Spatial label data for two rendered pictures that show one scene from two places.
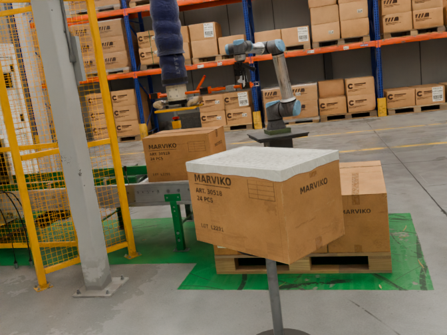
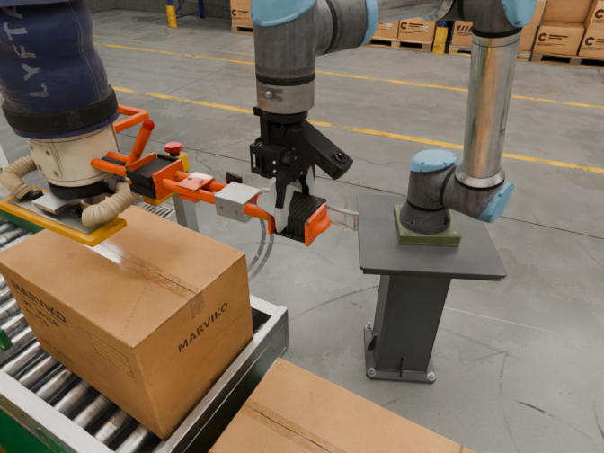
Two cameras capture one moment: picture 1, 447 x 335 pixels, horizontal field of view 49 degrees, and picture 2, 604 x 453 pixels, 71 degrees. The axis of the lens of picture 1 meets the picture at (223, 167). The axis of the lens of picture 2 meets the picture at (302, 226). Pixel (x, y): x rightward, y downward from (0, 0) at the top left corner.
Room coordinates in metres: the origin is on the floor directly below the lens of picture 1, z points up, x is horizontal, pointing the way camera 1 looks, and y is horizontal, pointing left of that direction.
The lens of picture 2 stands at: (3.45, -0.42, 1.71)
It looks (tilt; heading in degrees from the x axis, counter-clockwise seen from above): 35 degrees down; 13
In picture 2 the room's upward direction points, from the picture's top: straight up
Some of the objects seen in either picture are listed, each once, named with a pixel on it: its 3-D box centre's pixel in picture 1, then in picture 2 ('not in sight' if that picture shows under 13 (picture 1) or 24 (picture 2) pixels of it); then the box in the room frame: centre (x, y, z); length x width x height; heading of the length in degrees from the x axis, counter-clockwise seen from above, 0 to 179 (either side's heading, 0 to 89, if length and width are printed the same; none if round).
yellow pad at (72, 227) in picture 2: (175, 108); (57, 208); (4.14, 0.33, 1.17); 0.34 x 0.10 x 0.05; 75
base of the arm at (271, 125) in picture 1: (275, 123); (425, 208); (4.87, -0.56, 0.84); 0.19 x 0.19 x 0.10
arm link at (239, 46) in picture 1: (239, 46); (286, 33); (4.09, -0.25, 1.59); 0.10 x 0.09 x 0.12; 148
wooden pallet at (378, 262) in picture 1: (306, 238); not in sight; (3.67, -0.57, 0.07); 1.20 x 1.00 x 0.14; 74
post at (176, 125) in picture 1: (183, 171); (193, 255); (4.78, 0.40, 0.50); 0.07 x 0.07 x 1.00; 74
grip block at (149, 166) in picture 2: (205, 90); (156, 175); (4.16, 0.07, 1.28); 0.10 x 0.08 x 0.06; 165
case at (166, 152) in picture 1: (186, 154); (135, 304); (4.25, 0.30, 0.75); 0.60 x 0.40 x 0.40; 71
